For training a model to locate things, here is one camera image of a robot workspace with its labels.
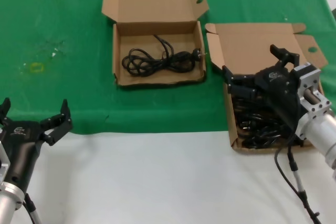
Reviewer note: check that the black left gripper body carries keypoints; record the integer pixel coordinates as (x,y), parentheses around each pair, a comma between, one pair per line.
(22,145)

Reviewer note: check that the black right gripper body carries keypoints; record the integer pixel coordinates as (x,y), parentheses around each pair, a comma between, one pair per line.
(281,90)

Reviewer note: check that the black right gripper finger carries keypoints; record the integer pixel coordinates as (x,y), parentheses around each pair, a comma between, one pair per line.
(241,85)
(290,57)

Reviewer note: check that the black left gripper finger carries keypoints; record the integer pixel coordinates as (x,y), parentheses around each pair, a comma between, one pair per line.
(63,124)
(4,110)

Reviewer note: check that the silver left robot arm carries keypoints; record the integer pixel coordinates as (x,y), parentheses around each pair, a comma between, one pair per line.
(8,200)

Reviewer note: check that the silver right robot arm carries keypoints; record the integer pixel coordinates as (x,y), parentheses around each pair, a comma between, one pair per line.
(320,134)

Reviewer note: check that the shallow open cardboard box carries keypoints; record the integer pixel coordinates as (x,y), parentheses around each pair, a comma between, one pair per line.
(157,11)

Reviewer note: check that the yellow rubber band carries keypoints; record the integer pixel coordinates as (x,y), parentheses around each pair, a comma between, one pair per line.
(32,69)

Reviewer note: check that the dark green object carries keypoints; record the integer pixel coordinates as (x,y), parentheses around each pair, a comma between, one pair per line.
(334,15)

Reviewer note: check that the green tablecloth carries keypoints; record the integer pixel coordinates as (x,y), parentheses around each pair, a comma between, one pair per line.
(65,11)

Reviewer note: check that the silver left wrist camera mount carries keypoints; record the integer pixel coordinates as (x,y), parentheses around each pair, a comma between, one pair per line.
(2,166)

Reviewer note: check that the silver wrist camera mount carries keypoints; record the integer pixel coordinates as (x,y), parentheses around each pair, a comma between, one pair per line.
(312,85)
(2,166)

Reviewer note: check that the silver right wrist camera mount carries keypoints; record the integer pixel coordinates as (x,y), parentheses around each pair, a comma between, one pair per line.
(312,85)

